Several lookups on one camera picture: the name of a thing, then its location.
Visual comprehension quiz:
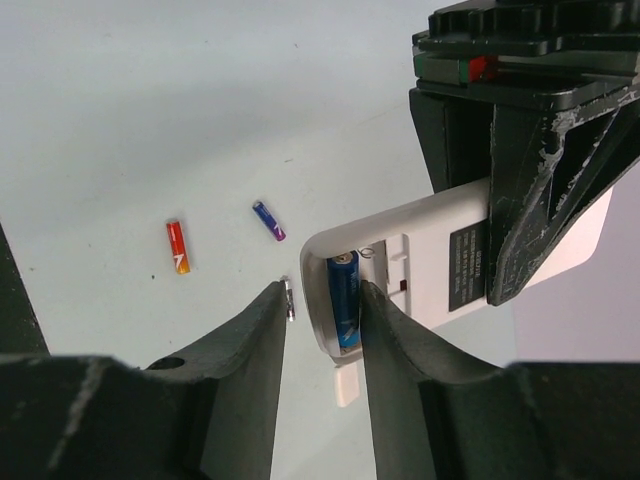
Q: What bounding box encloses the purple blue battery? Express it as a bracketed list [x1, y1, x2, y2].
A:
[252, 200, 286, 242]

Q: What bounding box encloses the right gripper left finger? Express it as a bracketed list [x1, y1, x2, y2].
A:
[147, 281, 286, 479]

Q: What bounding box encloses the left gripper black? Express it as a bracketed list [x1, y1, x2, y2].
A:
[410, 1, 639, 306]

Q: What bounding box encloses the white battery cover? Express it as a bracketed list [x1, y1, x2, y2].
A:
[333, 363, 360, 408]

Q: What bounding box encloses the white remote control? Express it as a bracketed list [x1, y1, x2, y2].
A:
[298, 177, 614, 364]

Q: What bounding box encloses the red orange battery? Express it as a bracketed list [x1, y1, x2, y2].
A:
[166, 220, 191, 275]

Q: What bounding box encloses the black silver battery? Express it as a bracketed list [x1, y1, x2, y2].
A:
[281, 275, 296, 322]

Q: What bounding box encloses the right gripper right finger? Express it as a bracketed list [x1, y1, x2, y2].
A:
[361, 282, 498, 479]

